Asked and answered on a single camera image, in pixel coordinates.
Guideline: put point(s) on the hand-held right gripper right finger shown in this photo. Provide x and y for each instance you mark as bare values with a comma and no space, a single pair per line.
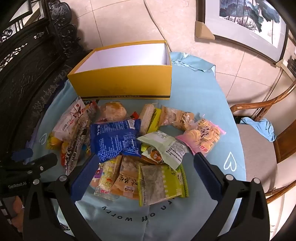
208,178

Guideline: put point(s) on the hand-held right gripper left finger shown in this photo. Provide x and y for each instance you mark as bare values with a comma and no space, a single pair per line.
85,178

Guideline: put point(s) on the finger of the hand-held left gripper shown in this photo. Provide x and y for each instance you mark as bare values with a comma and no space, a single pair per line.
22,154
44,163

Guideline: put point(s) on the pink-white snack packet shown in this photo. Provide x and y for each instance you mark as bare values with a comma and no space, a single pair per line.
106,178

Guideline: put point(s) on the small yellow snack packet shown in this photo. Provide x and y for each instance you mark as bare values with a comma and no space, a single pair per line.
53,141

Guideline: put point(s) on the clear packet black print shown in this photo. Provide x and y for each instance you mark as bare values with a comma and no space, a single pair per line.
77,143

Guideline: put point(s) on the orange rice cracker packet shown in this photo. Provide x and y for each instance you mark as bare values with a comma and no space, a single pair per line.
126,180

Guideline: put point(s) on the pink round cracker packet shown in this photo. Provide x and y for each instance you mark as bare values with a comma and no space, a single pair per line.
203,136

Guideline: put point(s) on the blue snack packet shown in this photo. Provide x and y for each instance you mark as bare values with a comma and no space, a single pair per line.
113,139

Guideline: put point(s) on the yellow-green window snack packet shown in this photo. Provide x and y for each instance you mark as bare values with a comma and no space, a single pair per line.
159,185

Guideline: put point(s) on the white bread packet red print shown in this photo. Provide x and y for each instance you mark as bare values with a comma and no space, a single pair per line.
69,120

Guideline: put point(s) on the pale green snack packet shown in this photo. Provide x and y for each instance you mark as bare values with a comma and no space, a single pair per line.
168,147

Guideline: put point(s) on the small orange snack packet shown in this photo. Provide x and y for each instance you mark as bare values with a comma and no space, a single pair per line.
154,155

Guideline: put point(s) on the clear puff packet orange print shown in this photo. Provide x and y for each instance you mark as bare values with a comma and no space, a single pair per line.
177,118

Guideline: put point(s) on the round bun packet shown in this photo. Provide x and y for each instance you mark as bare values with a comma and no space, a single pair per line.
113,111

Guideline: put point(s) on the small red snack packet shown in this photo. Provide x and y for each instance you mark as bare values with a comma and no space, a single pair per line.
135,114

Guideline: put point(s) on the narrow yellow-green cracker packet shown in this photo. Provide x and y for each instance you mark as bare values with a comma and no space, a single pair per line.
150,118

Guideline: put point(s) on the yellow cardboard box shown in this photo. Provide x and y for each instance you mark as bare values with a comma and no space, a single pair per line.
120,81

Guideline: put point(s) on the person's left hand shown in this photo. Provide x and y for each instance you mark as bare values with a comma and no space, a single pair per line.
16,205

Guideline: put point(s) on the wooden chair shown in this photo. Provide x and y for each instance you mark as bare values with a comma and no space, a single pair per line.
254,148

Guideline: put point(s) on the blue cloth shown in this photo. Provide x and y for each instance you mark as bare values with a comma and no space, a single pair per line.
261,127

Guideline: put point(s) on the dark carved wooden cabinet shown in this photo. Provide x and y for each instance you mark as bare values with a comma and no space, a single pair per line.
34,81

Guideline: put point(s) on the light blue printed tablecloth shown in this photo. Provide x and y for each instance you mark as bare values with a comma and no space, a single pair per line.
208,99

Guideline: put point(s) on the cardboard corner protector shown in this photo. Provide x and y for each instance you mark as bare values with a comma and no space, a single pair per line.
203,30

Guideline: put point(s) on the framed plant painting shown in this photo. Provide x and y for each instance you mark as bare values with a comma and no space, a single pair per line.
242,18

